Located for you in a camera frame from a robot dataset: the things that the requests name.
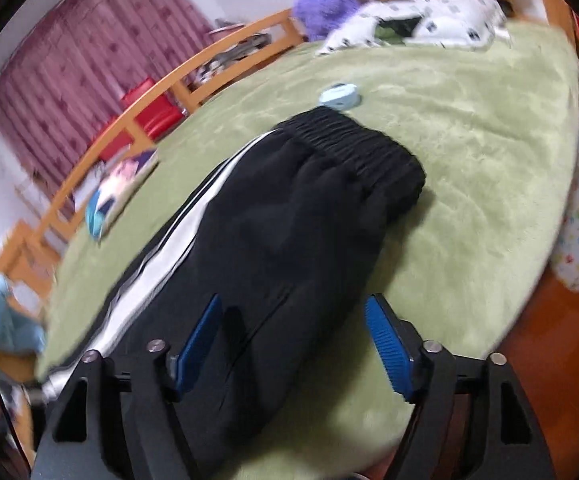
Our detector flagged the maroon patterned curtain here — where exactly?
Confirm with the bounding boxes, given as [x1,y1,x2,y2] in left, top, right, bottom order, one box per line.
[0,0,216,188]

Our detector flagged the light blue cloth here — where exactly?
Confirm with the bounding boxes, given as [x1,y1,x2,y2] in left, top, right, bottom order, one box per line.
[0,271,46,356]

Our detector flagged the green fleece blanket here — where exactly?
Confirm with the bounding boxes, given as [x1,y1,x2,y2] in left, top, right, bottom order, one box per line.
[36,21,579,480]

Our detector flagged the wooden bed frame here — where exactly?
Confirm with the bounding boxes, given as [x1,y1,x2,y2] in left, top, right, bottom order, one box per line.
[0,0,575,317]

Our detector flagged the purple plush toy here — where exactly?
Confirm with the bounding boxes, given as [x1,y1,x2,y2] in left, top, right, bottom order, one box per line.
[292,0,361,42]

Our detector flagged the colourful picture book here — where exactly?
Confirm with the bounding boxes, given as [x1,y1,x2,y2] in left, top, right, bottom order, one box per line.
[86,148,160,239]

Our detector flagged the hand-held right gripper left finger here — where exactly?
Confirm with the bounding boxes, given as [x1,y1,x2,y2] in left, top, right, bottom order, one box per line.
[30,293,224,480]

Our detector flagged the black pants with white stripes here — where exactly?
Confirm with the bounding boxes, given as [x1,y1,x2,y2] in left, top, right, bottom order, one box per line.
[44,108,427,478]

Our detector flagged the light blue small object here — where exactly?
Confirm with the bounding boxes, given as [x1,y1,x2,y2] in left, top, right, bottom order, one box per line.
[318,82,359,110]

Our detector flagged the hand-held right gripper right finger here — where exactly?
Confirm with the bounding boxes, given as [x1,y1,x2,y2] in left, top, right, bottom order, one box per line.
[364,295,556,480]

